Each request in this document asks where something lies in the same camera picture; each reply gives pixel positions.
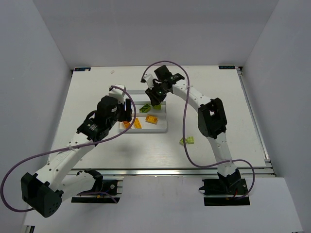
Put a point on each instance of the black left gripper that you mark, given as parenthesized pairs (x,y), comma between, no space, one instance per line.
(128,109)

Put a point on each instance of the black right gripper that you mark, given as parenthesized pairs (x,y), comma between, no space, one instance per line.
(155,96)

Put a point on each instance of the lime square lego brick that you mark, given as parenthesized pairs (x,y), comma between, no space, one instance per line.
(157,107)

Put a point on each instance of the orange rounded lego piece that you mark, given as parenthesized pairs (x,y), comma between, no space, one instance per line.
(127,124)

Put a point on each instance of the lime long lego brick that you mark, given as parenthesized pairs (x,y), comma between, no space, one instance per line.
(145,108)

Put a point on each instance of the yellow lego brick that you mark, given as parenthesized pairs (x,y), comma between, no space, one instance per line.
(137,124)

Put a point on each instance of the orange lego brick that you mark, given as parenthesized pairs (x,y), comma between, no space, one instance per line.
(151,119)

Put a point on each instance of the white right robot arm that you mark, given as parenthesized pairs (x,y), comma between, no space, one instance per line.
(211,118)

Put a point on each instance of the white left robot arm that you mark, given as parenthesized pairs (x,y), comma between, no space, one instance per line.
(45,190)

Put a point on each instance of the white three-compartment tray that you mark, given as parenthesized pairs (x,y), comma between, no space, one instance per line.
(140,99)

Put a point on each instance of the blue left corner label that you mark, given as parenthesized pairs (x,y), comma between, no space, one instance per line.
(82,69)

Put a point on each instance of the blue corner label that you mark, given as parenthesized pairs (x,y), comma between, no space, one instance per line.
(82,69)
(226,67)

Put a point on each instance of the lime small lego brick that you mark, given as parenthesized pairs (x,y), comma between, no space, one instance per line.
(190,140)

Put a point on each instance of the blue right corner label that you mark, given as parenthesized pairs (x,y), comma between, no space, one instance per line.
(226,67)

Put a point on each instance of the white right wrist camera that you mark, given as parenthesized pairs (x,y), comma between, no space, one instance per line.
(148,79)

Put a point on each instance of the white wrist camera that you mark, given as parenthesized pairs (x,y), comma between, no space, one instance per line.
(148,79)
(117,93)

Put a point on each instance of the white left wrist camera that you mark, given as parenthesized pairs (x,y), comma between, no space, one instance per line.
(117,93)

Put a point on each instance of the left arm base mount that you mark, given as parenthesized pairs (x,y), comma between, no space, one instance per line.
(104,191)

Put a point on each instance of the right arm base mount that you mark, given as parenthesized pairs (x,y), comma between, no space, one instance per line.
(215,193)

